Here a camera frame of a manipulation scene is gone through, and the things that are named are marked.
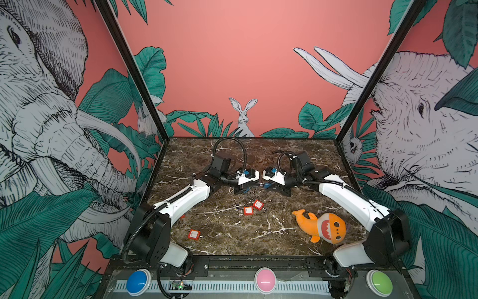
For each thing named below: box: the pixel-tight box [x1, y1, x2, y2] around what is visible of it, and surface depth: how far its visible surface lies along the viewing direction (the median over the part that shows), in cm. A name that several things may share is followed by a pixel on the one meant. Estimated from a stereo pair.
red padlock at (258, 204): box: [252, 199, 265, 212], surface depth 92 cm
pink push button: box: [253, 266, 277, 295], surface depth 71 cm
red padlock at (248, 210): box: [243, 206, 254, 216], surface depth 90 cm
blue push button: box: [126, 268, 152, 297], surface depth 70 cm
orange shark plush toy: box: [291, 209, 347, 245], surface depth 80 cm
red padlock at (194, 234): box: [187, 229, 202, 241], surface depth 82 cm
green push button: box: [365, 269, 394, 298], surface depth 71 cm
